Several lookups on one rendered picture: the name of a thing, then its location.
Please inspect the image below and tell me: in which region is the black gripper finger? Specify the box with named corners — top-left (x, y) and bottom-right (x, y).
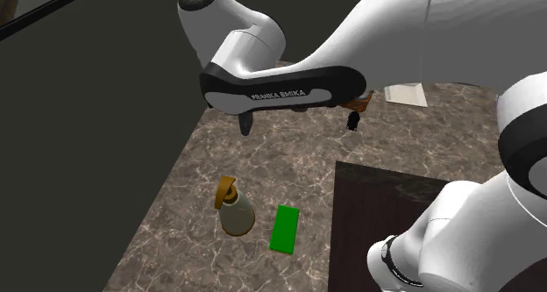
top-left (238, 110), bottom-right (254, 138)

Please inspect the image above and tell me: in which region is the green flat rectangular sponge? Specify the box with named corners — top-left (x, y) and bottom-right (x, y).
top-left (268, 203), bottom-right (301, 256)

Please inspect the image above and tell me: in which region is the brown and black brush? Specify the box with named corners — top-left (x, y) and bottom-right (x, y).
top-left (340, 90), bottom-right (374, 132)

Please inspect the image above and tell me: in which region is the white flat box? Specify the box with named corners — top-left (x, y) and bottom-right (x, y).
top-left (384, 82), bottom-right (429, 109)

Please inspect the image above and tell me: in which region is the grey soap dispenser brown pump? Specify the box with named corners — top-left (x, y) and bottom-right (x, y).
top-left (213, 175), bottom-right (257, 238)

